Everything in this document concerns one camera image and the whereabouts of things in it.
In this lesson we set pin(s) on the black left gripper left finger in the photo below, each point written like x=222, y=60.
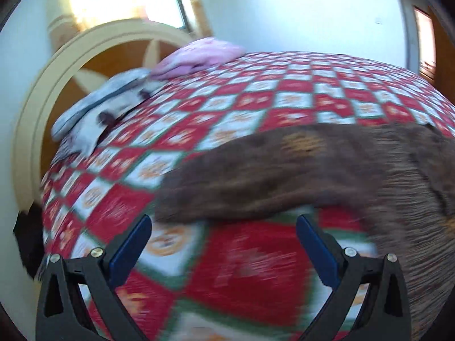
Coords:
x=62, y=313

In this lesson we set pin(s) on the brown knitted sweater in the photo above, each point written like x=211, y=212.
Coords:
x=397, y=179

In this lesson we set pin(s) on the red checkered cartoon bedspread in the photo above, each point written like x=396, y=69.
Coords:
x=234, y=279

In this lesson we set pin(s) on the brown wooden door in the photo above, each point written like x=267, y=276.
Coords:
x=436, y=52

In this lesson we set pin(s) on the pink pillow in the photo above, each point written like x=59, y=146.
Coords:
x=197, y=56

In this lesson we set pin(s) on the grey white folded blanket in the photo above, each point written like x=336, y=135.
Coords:
x=79, y=128

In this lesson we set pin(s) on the cream wooden headboard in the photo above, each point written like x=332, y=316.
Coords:
x=79, y=67

